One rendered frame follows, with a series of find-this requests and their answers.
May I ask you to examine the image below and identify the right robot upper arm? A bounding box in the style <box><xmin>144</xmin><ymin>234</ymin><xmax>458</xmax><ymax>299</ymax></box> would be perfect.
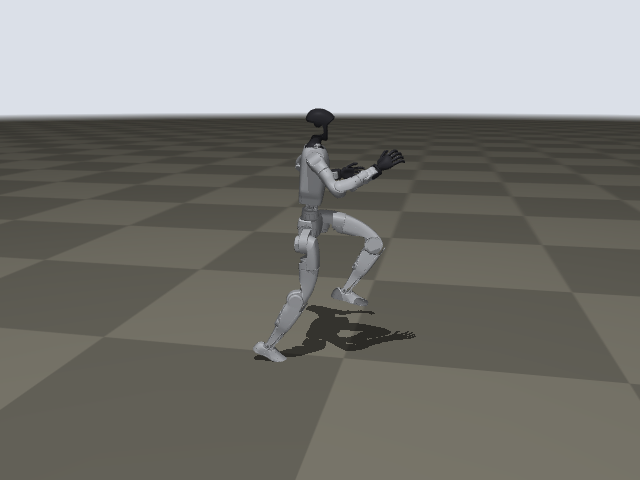
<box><xmin>306</xmin><ymin>152</ymin><xmax>346</xmax><ymax>198</ymax></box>

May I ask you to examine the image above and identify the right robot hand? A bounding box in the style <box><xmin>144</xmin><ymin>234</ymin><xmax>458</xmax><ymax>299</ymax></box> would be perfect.
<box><xmin>369</xmin><ymin>150</ymin><xmax>405</xmax><ymax>180</ymax></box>

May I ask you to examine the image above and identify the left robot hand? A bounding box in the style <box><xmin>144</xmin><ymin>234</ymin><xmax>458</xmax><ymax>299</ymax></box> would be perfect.
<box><xmin>331</xmin><ymin>162</ymin><xmax>365</xmax><ymax>180</ymax></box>

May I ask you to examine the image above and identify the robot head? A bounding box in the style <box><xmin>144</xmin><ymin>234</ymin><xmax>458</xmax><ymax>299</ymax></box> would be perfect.
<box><xmin>305</xmin><ymin>108</ymin><xmax>334</xmax><ymax>149</ymax></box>

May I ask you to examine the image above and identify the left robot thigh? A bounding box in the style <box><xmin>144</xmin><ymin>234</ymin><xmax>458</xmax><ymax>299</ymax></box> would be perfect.
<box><xmin>318</xmin><ymin>210</ymin><xmax>383</xmax><ymax>254</ymax></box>

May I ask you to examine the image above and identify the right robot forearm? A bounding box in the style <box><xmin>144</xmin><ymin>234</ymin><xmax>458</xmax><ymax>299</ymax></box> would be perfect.
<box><xmin>334</xmin><ymin>167</ymin><xmax>378</xmax><ymax>192</ymax></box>

